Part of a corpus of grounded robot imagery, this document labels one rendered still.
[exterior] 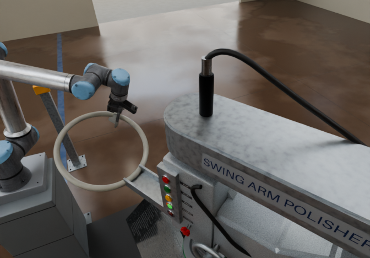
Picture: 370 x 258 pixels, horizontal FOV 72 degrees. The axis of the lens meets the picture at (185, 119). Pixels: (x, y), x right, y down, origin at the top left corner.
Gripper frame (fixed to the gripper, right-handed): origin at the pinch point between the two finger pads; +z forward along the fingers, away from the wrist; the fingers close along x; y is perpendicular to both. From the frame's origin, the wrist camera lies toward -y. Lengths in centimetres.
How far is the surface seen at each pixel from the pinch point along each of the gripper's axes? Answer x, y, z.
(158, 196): 44, -33, -8
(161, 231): 51, -42, 24
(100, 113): 3.1, 11.1, -3.5
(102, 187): 45.4, -5.1, -3.8
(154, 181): 36.0, -29.4, -5.2
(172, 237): 55, -48, 17
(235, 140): 54, -41, -80
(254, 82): -235, -161, 124
